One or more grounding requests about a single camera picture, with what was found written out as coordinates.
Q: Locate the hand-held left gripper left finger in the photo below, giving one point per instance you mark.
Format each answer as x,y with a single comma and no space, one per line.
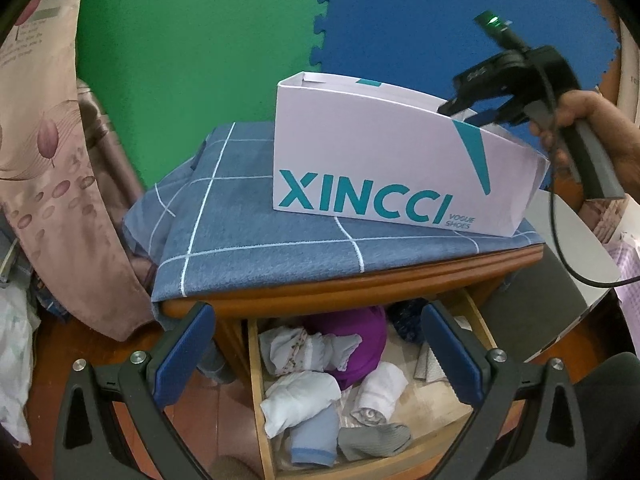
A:
185,352

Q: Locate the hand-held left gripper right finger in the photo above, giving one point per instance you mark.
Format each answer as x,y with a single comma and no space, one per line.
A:
452,355

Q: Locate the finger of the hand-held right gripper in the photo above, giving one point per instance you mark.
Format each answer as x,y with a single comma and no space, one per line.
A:
510,112
452,105

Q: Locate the dark blue patterned underwear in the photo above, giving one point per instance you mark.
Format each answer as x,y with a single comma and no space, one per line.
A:
405,317

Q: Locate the white shoe box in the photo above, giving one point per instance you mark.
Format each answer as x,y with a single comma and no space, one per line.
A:
375,150

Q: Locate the purple bra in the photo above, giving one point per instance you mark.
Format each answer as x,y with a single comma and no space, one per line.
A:
360,325

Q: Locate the grey underwear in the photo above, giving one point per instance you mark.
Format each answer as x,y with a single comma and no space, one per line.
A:
375,440

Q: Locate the light blue underwear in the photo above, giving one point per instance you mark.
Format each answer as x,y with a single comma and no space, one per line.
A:
315,435

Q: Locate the person's right hand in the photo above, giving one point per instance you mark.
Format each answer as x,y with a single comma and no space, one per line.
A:
600,120

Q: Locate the light grey cloth piece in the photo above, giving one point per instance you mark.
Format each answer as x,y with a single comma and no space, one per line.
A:
430,367

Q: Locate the blue foam mat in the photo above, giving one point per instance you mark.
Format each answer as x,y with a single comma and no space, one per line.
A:
425,25

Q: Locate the cardboard box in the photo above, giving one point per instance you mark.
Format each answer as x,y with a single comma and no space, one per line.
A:
631,70

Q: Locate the grey board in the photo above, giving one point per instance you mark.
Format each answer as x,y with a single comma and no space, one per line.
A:
550,310

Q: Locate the blue checked cloth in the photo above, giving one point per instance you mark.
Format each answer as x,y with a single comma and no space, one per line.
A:
260,240

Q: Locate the wooden nightstand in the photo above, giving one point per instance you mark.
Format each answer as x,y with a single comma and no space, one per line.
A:
320,300

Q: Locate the white floral cloth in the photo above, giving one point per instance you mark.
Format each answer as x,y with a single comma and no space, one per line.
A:
15,360

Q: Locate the lilac cloth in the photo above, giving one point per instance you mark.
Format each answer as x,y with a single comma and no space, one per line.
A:
630,260

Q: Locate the brown satin cloth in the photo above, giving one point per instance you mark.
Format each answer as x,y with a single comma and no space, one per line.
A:
105,150

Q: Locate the pink floral curtain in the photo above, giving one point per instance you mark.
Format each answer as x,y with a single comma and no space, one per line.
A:
50,160

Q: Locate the green foam mat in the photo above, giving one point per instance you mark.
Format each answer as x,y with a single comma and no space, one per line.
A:
200,60

